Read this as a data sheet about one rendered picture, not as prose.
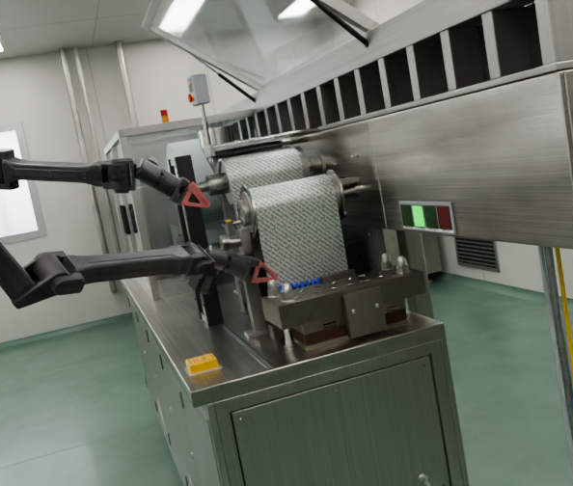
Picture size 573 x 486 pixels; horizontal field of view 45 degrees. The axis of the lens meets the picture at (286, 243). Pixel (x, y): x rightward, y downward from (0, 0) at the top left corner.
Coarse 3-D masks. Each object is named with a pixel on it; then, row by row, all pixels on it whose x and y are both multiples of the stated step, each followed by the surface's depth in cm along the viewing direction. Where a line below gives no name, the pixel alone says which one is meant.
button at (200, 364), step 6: (210, 354) 175; (186, 360) 174; (192, 360) 173; (198, 360) 172; (204, 360) 171; (210, 360) 170; (216, 360) 170; (192, 366) 168; (198, 366) 169; (204, 366) 169; (210, 366) 170; (216, 366) 170; (192, 372) 168
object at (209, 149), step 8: (312, 128) 219; (264, 136) 215; (272, 136) 215; (280, 136) 216; (288, 136) 217; (224, 144) 211; (232, 144) 212; (240, 144) 212; (248, 144) 221; (256, 144) 214; (208, 152) 212
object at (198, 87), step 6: (192, 78) 234; (198, 78) 235; (204, 78) 235; (192, 84) 235; (198, 84) 235; (204, 84) 235; (192, 90) 236; (198, 90) 235; (204, 90) 236; (192, 96) 237; (198, 96) 235; (204, 96) 236; (192, 102) 240; (198, 102) 235; (204, 102) 236
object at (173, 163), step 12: (180, 156) 210; (180, 168) 211; (192, 168) 212; (192, 180) 212; (180, 216) 226; (192, 216) 213; (192, 228) 213; (204, 228) 214; (192, 240) 213; (204, 240) 214; (216, 288) 216; (204, 300) 215; (216, 300) 217; (204, 312) 227; (216, 312) 217; (216, 324) 217
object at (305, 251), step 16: (304, 224) 188; (320, 224) 190; (336, 224) 191; (272, 240) 186; (288, 240) 187; (304, 240) 189; (320, 240) 190; (336, 240) 192; (272, 256) 186; (288, 256) 188; (304, 256) 189; (320, 256) 191; (336, 256) 192; (288, 272) 188; (304, 272) 189; (320, 272) 191
